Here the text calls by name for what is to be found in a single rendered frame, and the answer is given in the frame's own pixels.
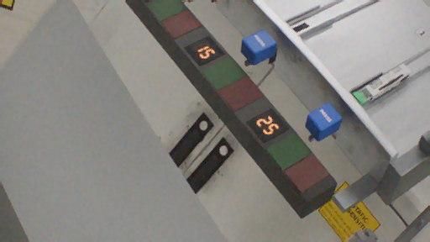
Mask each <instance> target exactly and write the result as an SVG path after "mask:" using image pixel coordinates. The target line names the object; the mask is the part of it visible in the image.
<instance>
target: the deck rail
mask: <svg viewBox="0 0 430 242"><path fill-rule="evenodd" d="M429 175H430V156H429V155H428V154H427V152H426V151H424V150H423V148H422V147H421V146H420V144H419V143H417V144H416V145H414V146H412V147H411V148H410V149H409V150H407V151H406V152H405V153H403V154H402V155H401V156H399V157H397V159H395V160H393V161H392V162H390V164H389V165H388V168H387V170H386V172H385V176H384V178H383V180H382V182H381V184H380V186H379V189H378V191H377V194H378V196H379V197H380V199H381V200H383V203H384V204H385V205H386V206H388V205H389V204H391V203H393V202H394V201H395V200H396V199H397V198H399V197H400V196H401V195H403V194H404V193H405V192H407V191H409V189H411V188H412V187H414V186H415V185H416V184H418V183H419V182H421V181H423V180H424V179H425V178H427V177H428V176H429Z"/></svg>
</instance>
